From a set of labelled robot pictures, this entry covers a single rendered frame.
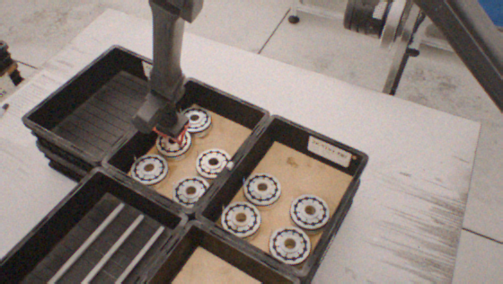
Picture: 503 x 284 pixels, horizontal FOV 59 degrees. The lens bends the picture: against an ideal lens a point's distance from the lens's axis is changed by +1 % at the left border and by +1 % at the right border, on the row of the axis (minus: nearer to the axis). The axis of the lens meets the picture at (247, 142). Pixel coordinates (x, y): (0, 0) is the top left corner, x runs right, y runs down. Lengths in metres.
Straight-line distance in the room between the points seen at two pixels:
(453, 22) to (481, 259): 1.73
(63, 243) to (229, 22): 2.26
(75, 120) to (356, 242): 0.93
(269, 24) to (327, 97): 1.58
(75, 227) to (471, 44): 0.99
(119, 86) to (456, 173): 1.14
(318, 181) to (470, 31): 0.71
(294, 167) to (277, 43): 1.82
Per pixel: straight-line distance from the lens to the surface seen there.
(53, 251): 1.24
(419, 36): 3.04
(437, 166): 1.57
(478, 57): 0.70
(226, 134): 1.36
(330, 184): 1.27
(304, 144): 1.29
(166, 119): 1.19
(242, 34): 3.09
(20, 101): 1.82
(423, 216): 1.44
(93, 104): 1.52
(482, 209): 2.45
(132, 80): 1.57
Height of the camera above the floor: 1.86
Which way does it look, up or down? 51 degrees down
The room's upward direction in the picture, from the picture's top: straight up
